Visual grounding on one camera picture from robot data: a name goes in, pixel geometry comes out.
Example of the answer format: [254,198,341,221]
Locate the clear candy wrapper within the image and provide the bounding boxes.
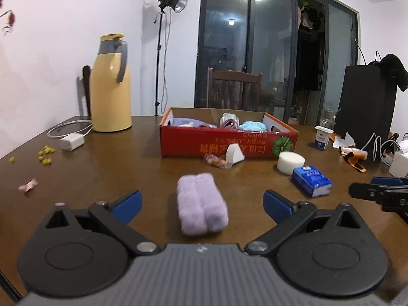
[204,154,233,169]

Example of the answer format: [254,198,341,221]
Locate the red flower branch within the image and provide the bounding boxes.
[0,0,34,34]

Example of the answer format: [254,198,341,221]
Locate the blue tissue packet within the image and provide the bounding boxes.
[291,165,333,198]

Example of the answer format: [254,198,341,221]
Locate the white round sponge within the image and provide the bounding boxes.
[277,151,305,176]

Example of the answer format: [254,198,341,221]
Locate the glass sliding door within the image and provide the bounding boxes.
[194,0,359,125]

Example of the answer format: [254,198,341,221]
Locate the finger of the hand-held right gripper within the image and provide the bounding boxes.
[349,182,408,223]
[371,176,408,188]

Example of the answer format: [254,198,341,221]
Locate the white charger cable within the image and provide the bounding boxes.
[47,119,93,139]

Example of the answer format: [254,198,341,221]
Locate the clear bag of scrunchies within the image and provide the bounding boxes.
[219,113,240,130]

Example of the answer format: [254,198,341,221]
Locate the clear drinking glass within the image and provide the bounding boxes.
[320,108,338,128]

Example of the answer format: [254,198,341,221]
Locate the small white milk carton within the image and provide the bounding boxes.
[314,125,334,150]

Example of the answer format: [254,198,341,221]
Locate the red cardboard box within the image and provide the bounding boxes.
[159,107,299,158]

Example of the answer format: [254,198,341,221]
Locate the yellow crumbs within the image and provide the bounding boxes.
[9,146,55,165]

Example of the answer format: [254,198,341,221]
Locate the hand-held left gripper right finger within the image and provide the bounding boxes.
[245,189,362,256]

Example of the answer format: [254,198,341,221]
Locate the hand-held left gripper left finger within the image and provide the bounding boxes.
[45,190,161,256]

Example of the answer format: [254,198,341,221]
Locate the white crumpled paper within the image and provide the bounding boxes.
[332,132,356,150]

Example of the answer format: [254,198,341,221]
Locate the white power cable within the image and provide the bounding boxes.
[360,134,392,166]

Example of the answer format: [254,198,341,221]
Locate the black cloth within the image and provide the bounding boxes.
[374,54,408,91]

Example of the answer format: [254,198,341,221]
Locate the light blue plush toy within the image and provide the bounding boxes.
[239,121,266,132]

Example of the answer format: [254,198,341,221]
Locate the hanging clothes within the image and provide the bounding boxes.
[296,2,326,39]

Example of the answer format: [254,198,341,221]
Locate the purple fluffy pouch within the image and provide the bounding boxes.
[177,173,229,237]

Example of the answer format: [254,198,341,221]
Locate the yellow thermos jug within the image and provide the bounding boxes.
[89,33,133,133]

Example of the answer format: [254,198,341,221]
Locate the orange and white tool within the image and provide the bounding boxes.
[339,147,368,173]

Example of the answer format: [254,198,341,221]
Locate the pink wrapper scrap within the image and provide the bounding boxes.
[18,178,39,193]

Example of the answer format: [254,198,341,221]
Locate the white charger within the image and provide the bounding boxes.
[60,134,86,151]

